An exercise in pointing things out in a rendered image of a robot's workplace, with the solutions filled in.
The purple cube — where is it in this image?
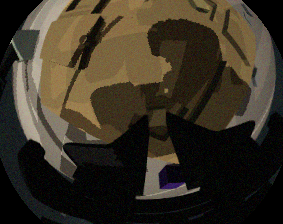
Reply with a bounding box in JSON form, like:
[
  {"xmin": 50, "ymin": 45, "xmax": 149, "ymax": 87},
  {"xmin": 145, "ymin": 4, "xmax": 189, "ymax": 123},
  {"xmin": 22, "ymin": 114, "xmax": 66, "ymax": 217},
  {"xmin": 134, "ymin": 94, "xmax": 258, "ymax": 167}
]
[{"xmin": 158, "ymin": 165, "xmax": 185, "ymax": 189}]

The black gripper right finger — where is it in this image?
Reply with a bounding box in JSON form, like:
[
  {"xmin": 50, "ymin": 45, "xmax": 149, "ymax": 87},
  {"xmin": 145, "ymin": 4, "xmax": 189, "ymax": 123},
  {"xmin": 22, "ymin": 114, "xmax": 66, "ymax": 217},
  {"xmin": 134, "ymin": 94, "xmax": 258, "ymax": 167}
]
[{"xmin": 166, "ymin": 113, "xmax": 255, "ymax": 190}]

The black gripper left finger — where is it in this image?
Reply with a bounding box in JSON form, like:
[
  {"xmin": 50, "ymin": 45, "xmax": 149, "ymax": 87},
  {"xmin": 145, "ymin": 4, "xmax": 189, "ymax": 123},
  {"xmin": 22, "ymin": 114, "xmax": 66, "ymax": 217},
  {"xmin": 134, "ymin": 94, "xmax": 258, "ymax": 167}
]
[{"xmin": 63, "ymin": 115, "xmax": 149, "ymax": 196}]

